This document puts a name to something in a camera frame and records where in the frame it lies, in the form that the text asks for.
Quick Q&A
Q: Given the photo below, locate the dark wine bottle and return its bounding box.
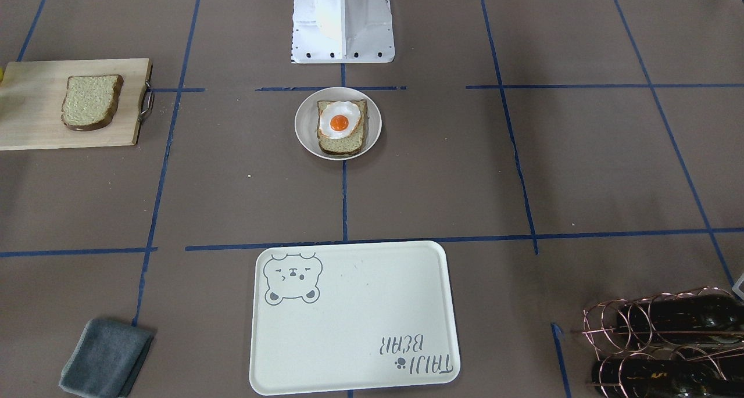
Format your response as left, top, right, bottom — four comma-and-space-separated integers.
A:
616, 294, 743, 345
591, 356, 743, 397

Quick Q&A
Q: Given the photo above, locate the wooden cutting board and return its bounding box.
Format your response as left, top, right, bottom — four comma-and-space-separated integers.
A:
1, 58, 152, 150

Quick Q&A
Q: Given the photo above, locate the grey folded cloth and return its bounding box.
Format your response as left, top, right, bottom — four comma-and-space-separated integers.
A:
59, 318, 155, 397

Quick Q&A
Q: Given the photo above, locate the bread slice on plate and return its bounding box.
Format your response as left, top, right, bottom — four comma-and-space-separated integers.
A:
316, 101, 369, 156

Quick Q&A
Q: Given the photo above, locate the lower dark wine bottle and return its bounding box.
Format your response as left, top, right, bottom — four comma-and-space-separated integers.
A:
591, 356, 743, 397

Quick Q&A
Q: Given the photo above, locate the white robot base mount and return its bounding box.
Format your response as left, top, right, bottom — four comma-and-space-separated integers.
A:
291, 0, 396, 64

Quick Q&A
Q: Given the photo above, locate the white object edge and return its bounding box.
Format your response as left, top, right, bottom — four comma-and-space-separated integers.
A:
731, 273, 744, 301

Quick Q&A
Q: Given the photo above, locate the white round plate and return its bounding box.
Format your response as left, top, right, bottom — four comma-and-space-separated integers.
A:
294, 87, 383, 162

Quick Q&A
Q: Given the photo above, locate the bread slice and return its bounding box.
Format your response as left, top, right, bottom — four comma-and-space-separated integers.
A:
316, 101, 369, 156
60, 74, 123, 131

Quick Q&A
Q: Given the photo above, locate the white bear tray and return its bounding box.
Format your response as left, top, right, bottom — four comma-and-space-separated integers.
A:
249, 240, 462, 396

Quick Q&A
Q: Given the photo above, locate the upper dark wine bottle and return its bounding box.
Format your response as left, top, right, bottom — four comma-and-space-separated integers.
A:
616, 294, 743, 345

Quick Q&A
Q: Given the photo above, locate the fried egg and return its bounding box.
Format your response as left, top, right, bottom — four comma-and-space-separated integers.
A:
317, 101, 364, 139

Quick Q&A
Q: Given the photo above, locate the copper wire bottle rack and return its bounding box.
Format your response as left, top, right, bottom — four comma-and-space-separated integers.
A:
579, 286, 743, 381

